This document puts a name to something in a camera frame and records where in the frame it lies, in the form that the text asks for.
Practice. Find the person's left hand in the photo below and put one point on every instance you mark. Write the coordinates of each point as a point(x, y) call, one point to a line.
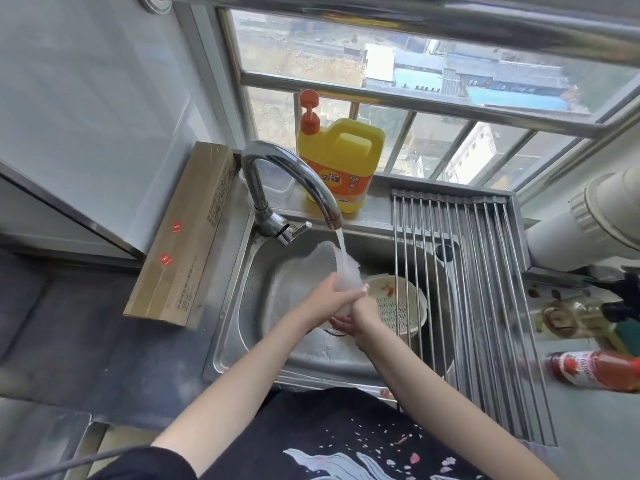
point(327, 297)

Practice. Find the person's right hand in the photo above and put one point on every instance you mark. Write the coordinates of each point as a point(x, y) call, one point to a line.
point(365, 314)

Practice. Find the person's left fingers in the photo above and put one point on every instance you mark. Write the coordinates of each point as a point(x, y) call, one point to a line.
point(356, 291)

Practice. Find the person's right fingers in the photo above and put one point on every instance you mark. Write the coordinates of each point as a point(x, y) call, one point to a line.
point(341, 324)

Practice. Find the clear plastic bag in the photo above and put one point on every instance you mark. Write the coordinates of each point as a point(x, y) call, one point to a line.
point(345, 264)

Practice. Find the person's left forearm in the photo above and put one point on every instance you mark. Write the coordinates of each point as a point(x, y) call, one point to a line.
point(240, 374)

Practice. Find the person's right forearm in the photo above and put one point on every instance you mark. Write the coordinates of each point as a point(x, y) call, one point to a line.
point(440, 389)

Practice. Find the cream plastic colander basket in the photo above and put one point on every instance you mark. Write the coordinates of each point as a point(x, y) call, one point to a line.
point(400, 304)

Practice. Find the stainless steel sink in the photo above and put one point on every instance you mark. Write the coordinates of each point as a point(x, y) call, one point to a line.
point(280, 324)

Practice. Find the black printed shirt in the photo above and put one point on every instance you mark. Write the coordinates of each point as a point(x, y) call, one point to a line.
point(310, 439)

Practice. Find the steel roll-up drying rack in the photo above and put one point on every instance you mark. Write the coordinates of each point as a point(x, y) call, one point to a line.
point(480, 304)

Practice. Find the yellow detergent bottle orange pump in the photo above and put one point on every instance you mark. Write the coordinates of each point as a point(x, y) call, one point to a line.
point(345, 159)

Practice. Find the chrome kitchen faucet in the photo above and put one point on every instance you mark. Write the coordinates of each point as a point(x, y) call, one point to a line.
point(300, 169)

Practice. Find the clear plastic container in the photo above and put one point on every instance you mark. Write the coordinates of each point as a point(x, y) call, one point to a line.
point(272, 182)

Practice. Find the metal window guard bars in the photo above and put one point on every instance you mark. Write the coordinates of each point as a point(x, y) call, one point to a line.
point(425, 144)

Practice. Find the long brown cardboard box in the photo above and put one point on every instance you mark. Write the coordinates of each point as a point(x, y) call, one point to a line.
point(185, 229)

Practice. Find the clear glass oil bottle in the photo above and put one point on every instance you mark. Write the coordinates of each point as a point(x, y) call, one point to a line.
point(575, 317)

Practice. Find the white drain pipe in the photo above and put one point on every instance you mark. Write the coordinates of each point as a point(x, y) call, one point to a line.
point(580, 224)

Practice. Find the red sauce bottle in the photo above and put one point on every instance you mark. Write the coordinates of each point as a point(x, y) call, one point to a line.
point(595, 369)

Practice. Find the dark green bottle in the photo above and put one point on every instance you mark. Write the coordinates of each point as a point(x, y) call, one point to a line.
point(627, 314)

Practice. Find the aluminium window frame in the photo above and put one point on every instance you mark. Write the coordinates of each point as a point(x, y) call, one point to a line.
point(390, 99)

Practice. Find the steel hanging rail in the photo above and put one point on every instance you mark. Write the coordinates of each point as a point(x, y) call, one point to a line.
point(400, 14)

